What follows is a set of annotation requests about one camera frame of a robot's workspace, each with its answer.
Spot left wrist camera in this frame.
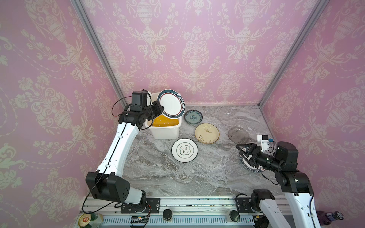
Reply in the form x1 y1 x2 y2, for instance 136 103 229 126
130 90 152 112

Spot green can gold lid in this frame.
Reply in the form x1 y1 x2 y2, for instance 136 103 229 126
78 213 104 228

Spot white plate green line pattern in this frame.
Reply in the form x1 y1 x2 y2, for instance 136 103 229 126
171 138 199 163

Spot white slotted cable duct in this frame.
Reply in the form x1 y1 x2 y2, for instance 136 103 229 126
101 215 254 228

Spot purple drink bottle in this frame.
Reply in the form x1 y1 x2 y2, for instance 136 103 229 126
316 211 345 226

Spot clear glass plate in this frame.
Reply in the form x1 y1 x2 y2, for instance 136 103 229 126
227 127 252 144

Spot white plastic bin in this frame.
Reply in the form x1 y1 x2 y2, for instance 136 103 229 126
144 92 182 140

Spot white plate red green rim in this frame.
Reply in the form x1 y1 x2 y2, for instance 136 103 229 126
157 89 185 119

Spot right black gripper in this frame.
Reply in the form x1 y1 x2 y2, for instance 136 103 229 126
237 144 283 174

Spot white plate dark lettered rim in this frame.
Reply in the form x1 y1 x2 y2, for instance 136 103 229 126
240 154 266 173

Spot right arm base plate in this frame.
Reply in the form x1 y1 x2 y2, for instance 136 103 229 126
234 195 275 213

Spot left jar black lid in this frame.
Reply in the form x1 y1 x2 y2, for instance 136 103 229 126
163 209 173 221

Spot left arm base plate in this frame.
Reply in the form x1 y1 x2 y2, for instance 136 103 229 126
120 198 161 214

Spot jar black lid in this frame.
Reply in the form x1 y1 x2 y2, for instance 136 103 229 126
225 210 240 223
163 209 173 221

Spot beige plate floral pattern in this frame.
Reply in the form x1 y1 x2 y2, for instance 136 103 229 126
195 123 220 144

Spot right jar black lid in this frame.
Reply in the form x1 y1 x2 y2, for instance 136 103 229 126
225 210 240 223

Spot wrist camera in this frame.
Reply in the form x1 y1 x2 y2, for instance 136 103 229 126
257 135 275 153
130 90 152 112

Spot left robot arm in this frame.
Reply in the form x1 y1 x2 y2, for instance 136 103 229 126
86 101 164 211

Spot small teal patterned plate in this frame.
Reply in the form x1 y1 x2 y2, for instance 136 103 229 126
184 110 203 124

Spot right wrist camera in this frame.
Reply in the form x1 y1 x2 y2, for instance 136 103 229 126
257 135 275 153

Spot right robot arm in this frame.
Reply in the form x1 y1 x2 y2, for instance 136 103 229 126
236 142 320 228

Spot yellow polka dot plate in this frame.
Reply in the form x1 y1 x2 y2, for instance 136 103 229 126
153 115 180 127

